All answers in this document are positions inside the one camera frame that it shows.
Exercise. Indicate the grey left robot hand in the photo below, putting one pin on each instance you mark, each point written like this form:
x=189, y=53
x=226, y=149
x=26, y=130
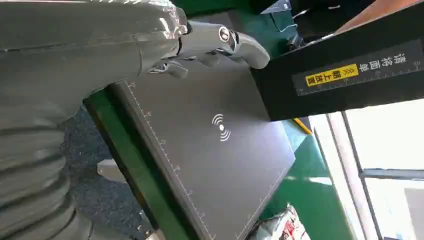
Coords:
x=73, y=43

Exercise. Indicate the white parcel with red print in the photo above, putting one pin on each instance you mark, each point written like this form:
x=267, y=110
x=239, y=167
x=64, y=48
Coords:
x=281, y=227

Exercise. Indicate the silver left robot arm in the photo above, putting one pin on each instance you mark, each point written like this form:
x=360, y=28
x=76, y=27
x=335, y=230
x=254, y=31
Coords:
x=30, y=185

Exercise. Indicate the pale table leg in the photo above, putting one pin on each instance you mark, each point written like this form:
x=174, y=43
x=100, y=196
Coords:
x=111, y=171

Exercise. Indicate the black scanner stand with plate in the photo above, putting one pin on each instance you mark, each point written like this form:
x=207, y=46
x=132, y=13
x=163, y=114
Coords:
x=215, y=159

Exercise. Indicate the black laptop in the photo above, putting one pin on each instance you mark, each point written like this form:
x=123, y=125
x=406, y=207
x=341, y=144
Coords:
x=278, y=6

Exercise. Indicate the person's leg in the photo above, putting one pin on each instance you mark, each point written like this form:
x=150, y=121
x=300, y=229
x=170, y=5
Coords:
x=371, y=15

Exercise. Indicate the window frame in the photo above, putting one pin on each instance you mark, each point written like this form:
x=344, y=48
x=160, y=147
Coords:
x=334, y=159

